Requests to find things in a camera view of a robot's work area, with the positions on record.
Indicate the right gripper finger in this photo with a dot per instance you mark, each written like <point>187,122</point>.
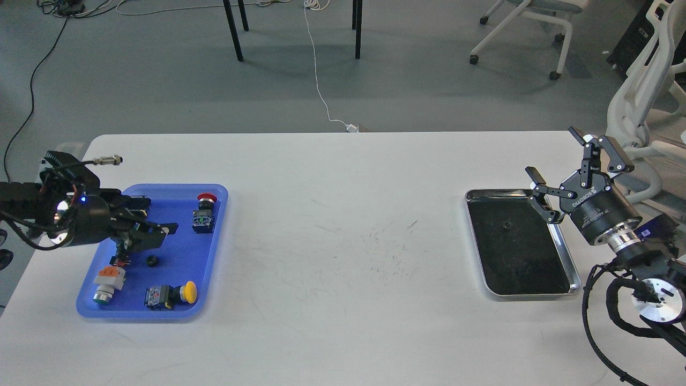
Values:
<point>538,197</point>
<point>602,156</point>

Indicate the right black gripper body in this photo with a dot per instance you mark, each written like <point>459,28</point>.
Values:
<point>598,207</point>

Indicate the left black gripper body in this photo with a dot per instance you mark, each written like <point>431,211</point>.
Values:
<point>92,219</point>

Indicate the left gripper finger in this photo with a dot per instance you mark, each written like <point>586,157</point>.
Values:
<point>142,237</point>
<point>126,206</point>

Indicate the small black gear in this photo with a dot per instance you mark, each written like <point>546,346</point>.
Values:
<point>152,261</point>

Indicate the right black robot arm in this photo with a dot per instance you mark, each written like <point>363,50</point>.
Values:
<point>646,296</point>

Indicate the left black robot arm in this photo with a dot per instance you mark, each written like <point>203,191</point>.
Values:
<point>68,204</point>

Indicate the metal tray with black mat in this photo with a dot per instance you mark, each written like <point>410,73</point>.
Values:
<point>530,261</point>

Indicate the blue plastic tray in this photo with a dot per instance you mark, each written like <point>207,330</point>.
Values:
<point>183,256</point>

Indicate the white office chair right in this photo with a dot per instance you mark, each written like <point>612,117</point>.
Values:
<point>650,96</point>

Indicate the red push button switch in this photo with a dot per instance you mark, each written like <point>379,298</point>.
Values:
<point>203,221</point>

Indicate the yellow push button switch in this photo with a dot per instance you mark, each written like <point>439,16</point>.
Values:
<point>166,296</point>

